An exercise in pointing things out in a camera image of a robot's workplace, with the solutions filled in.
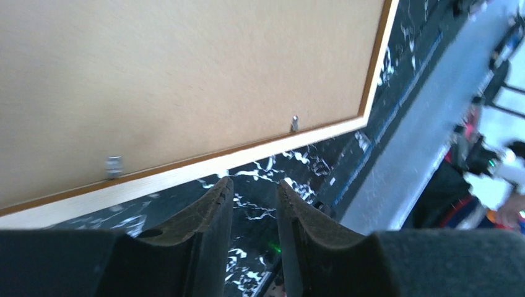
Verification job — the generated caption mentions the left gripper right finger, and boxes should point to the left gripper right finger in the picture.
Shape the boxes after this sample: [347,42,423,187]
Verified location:
[277,181,524,296]

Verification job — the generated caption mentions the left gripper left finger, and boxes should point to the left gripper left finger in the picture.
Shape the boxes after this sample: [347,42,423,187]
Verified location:
[1,178,234,296]

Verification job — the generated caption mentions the wooden picture frame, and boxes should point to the wooden picture frame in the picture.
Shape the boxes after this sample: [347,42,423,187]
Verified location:
[1,1,399,229]

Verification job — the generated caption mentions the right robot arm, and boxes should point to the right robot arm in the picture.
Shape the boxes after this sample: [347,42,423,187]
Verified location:
[440,124,524,230]

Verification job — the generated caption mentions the aluminium rail base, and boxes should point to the aluminium rail base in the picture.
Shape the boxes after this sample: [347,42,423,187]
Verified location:
[328,0,522,230]

